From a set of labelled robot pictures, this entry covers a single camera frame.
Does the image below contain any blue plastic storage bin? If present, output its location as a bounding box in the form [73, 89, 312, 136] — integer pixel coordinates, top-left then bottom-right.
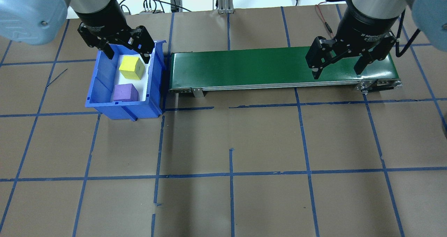
[85, 39, 168, 122]

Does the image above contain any green conveyor belt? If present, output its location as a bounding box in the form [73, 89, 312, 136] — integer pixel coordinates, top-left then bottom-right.
[169, 44, 403, 98]

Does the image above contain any purple foam cube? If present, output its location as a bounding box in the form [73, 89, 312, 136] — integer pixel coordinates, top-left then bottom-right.
[112, 84, 139, 102]

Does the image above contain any white bin liner sheet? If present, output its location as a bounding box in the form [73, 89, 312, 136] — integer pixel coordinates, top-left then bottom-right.
[111, 53, 152, 102]

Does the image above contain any red black conveyor wire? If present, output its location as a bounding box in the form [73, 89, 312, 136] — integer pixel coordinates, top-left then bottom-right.
[315, 3, 338, 36]

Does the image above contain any yellow foam cube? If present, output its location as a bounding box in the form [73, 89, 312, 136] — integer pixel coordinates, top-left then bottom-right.
[118, 56, 146, 80]

